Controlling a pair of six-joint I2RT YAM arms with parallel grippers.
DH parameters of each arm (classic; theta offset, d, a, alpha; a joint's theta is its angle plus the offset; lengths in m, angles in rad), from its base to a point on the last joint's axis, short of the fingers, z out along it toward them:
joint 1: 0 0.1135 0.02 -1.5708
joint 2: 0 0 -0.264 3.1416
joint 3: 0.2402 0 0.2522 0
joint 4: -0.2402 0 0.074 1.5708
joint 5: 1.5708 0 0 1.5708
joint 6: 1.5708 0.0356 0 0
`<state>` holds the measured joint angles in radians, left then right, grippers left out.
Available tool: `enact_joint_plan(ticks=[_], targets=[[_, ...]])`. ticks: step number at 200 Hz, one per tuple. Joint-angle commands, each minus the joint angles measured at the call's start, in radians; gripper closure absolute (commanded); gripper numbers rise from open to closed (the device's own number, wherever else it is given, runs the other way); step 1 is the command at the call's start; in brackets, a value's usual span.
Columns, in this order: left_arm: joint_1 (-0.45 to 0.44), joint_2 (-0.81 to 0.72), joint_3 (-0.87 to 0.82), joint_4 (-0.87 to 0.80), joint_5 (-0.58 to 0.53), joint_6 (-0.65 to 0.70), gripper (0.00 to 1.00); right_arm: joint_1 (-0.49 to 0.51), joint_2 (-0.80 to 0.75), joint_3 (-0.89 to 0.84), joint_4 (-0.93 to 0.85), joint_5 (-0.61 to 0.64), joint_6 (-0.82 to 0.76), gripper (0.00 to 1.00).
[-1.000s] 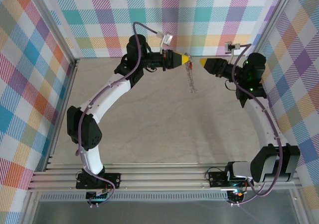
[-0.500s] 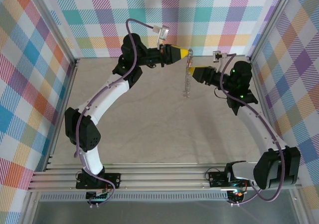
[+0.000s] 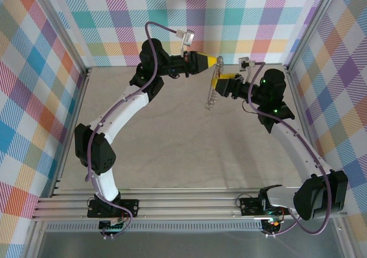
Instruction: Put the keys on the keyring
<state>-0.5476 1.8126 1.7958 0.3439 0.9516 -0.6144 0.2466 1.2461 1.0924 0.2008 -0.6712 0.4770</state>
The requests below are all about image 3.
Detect silver keyring chain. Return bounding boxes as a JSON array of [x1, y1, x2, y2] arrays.
[[204, 56, 227, 112]]

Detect circuit board orange part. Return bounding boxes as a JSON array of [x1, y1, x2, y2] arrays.
[[261, 217, 284, 230]]

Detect grey metal sheet panel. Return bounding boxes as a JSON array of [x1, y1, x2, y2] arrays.
[[36, 231, 346, 258]]

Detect circuit board green terminals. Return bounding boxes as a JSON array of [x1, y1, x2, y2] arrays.
[[98, 220, 127, 232]]

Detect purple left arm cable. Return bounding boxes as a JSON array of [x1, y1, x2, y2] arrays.
[[85, 21, 178, 239]]

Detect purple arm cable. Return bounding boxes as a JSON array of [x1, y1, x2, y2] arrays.
[[85, 21, 178, 239], [248, 62, 333, 239]]

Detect aluminium side rail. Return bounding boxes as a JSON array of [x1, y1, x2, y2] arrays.
[[50, 67, 93, 198], [286, 65, 327, 194]]

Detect aluminium frame post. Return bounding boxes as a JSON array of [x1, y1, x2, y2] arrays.
[[285, 0, 345, 74], [33, 0, 93, 80]]

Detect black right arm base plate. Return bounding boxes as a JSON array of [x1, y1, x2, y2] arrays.
[[239, 196, 287, 217]]

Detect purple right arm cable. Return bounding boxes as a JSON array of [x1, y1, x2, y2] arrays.
[[248, 62, 333, 239]]

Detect wide aluminium base rail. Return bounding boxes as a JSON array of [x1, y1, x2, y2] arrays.
[[31, 187, 349, 222]]

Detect slotted metal cable duct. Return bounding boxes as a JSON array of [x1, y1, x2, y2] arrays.
[[45, 222, 264, 232]]

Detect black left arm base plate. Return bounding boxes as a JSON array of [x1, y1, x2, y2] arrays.
[[87, 199, 140, 218]]

